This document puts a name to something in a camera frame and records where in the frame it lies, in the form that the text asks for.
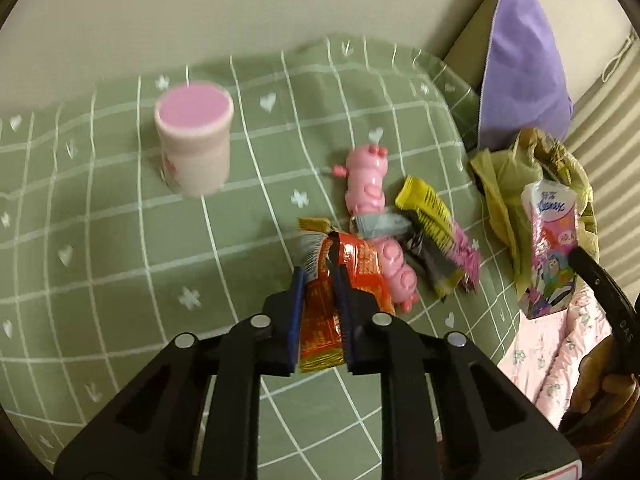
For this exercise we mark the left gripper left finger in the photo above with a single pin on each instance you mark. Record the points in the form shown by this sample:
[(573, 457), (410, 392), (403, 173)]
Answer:
[(193, 411)]

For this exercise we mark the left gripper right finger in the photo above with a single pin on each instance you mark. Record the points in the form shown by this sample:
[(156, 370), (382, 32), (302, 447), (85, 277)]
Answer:
[(447, 411)]

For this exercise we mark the pink kleenex tissue pack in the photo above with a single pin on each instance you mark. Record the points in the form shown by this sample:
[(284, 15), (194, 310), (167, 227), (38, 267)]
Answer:
[(550, 249)]

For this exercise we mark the red orange snack wrapper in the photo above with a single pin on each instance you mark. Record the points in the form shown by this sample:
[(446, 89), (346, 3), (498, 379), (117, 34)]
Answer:
[(320, 333)]

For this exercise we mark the yellow snack wrapper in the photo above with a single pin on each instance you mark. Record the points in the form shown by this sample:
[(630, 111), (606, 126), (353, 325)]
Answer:
[(435, 220)]

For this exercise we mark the yellow-green trash bag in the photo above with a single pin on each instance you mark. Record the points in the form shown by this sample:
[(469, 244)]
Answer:
[(520, 183)]

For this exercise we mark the person's right hand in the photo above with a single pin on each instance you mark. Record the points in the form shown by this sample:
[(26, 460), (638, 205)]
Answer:
[(599, 389)]

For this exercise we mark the black wrapper strip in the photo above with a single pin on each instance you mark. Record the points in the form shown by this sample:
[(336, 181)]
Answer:
[(442, 274)]

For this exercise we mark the striped beige curtain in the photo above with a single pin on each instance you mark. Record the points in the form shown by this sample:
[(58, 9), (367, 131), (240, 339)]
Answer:
[(605, 139)]

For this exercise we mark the grey black wrapper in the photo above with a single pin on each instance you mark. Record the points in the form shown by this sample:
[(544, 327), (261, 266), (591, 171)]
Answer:
[(370, 226)]

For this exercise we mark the green checkered tablecloth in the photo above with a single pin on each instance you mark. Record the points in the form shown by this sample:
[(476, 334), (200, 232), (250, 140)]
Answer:
[(101, 264)]

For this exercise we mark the purple cloth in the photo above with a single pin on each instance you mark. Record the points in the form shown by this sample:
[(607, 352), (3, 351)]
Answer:
[(524, 84)]

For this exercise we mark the pink caterpillar toy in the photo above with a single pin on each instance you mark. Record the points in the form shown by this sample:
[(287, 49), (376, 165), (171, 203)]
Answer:
[(364, 171)]

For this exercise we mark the beige headboard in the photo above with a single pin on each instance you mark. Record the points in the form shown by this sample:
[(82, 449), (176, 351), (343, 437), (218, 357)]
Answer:
[(467, 56)]

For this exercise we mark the pink cylindrical jar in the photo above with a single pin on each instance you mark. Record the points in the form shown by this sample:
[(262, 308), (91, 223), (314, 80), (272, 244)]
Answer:
[(193, 122)]

